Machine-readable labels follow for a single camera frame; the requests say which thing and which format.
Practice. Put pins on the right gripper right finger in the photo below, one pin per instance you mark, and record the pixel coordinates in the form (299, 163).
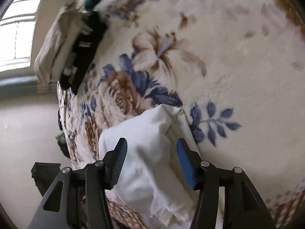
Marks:
(227, 198)

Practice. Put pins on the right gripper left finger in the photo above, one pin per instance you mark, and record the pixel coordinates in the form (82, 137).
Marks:
(77, 199)

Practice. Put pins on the white t-shirt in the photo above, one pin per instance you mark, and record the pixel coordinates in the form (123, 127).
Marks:
(152, 182)

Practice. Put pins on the folded beige garment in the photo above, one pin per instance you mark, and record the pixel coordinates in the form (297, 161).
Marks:
(51, 59)

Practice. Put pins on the folded black garment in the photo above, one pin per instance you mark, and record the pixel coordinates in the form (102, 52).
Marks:
(83, 52)

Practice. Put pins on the window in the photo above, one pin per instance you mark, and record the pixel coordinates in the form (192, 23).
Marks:
(17, 32)

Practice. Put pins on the floral checked fleece blanket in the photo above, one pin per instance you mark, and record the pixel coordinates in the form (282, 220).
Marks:
(235, 67)

